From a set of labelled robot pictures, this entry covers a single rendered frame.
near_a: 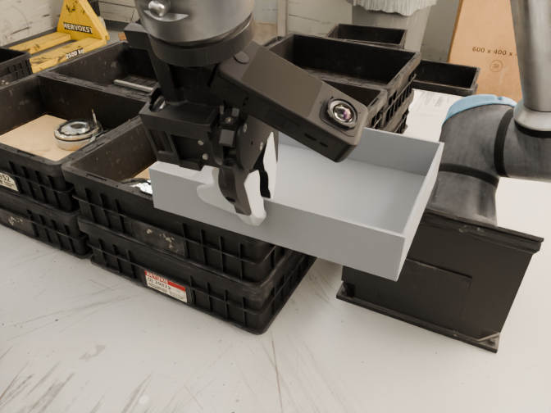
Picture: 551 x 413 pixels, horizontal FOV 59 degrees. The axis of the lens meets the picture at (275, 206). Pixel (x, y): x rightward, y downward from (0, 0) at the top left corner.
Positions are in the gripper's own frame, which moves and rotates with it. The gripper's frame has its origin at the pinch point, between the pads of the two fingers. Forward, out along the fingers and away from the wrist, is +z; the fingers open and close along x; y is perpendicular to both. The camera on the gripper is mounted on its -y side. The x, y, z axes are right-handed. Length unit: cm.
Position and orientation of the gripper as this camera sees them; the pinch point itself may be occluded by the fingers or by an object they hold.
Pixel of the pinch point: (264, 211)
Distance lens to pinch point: 46.9
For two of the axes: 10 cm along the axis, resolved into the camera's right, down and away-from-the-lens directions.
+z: 1.0, 6.3, 7.7
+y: -9.3, -2.1, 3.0
